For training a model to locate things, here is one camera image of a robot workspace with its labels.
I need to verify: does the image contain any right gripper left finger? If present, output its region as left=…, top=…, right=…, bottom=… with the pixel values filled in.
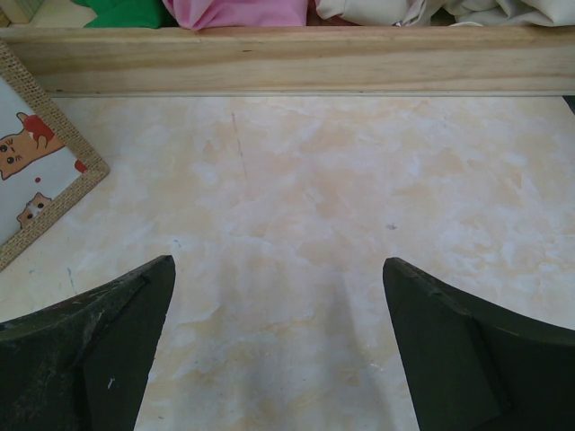
left=1, top=255, right=175, bottom=430

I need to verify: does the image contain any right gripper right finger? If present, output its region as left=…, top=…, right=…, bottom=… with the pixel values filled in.
left=383, top=258, right=574, bottom=430

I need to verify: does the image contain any wooden clothes rack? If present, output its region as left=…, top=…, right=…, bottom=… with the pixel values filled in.
left=1, top=1, right=574, bottom=96

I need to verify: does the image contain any green tank top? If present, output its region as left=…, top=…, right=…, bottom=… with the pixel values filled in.
left=75, top=0, right=175, bottom=29

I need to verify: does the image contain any beige cloth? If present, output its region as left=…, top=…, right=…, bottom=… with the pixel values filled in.
left=314, top=0, right=574, bottom=27

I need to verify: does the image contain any pink shirt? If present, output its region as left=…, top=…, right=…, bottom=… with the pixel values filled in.
left=164, top=0, right=308, bottom=31

